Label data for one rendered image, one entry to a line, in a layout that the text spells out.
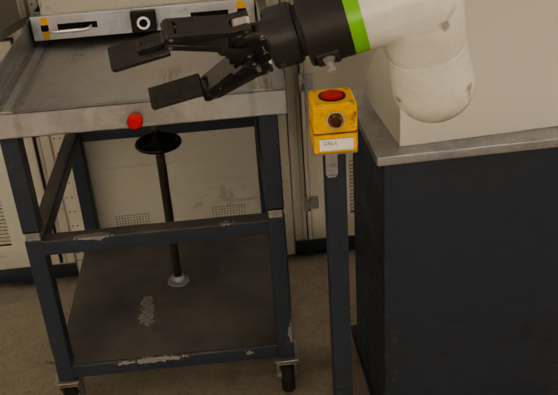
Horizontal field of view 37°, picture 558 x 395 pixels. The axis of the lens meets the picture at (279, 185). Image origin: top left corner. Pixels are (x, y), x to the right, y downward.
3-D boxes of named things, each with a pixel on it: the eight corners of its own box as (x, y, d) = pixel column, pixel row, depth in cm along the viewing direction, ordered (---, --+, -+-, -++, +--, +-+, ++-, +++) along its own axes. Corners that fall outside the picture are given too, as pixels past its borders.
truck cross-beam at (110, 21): (256, 21, 204) (253, -3, 201) (34, 41, 201) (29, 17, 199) (254, 16, 208) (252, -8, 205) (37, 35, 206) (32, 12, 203)
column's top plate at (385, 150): (535, 78, 196) (535, 70, 195) (604, 142, 164) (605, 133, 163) (344, 98, 193) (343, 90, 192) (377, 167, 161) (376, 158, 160)
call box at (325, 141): (358, 153, 151) (357, 101, 146) (315, 157, 151) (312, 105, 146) (351, 134, 158) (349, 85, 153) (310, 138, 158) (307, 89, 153)
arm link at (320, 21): (340, -7, 104) (330, -42, 95) (363, 77, 101) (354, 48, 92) (293, 7, 105) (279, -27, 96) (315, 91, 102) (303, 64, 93)
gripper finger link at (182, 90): (198, 72, 107) (199, 75, 108) (147, 88, 108) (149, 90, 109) (203, 94, 107) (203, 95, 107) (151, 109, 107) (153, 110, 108)
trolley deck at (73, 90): (287, 114, 172) (286, 86, 169) (-15, 141, 169) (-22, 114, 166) (266, 18, 231) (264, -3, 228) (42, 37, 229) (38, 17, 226)
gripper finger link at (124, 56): (171, 56, 94) (168, 53, 94) (114, 73, 95) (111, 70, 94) (166, 32, 95) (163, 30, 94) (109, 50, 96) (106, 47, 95)
